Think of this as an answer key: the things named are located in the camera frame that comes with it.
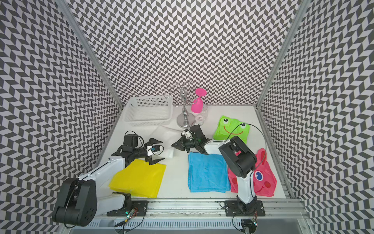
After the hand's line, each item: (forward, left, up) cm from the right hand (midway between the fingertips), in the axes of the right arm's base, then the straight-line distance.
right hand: (171, 147), depth 86 cm
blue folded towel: (-13, -21, -7) cm, 26 cm away
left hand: (-1, +6, 0) cm, 6 cm away
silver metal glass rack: (+27, -7, -7) cm, 29 cm away
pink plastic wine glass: (+26, -16, +9) cm, 31 cm away
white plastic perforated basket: (+35, +22, -6) cm, 42 cm away
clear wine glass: (+26, -18, -4) cm, 32 cm away
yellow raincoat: (-15, +19, -9) cm, 26 cm away
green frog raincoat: (+19, -38, -7) cm, 43 cm away
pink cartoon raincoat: (-16, -54, -10) cm, 57 cm away
